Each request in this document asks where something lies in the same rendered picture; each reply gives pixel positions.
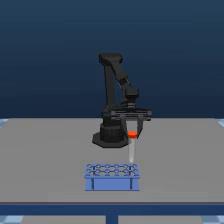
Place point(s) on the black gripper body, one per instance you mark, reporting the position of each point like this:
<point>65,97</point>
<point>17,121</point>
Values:
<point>133,112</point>

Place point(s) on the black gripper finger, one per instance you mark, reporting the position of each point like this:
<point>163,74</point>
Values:
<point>140,126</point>
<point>124,126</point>

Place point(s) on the clear tube with orange cap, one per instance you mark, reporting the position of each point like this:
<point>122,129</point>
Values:
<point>132,146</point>

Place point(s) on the dark six-joint robot arm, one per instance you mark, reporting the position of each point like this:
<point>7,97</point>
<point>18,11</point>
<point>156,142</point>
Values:
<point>111,90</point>

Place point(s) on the blue tube rack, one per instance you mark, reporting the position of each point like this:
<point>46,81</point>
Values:
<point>111,176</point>

